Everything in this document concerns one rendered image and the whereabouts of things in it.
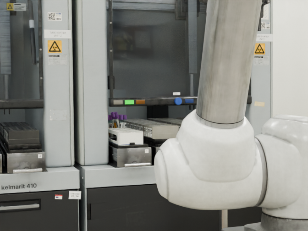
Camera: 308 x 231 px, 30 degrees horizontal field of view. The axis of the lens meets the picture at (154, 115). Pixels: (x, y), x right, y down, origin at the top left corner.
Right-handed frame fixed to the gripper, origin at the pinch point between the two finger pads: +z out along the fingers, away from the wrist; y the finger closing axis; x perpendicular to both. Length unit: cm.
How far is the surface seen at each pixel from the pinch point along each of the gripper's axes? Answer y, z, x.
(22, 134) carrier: -51, 34, 73
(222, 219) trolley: 15, 63, 41
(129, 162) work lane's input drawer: -12, 45, 66
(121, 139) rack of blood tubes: -14, 37, 70
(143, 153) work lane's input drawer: -7, 42, 66
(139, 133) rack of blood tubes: -7, 34, 70
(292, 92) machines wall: 131, 22, 186
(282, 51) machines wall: 124, -5, 186
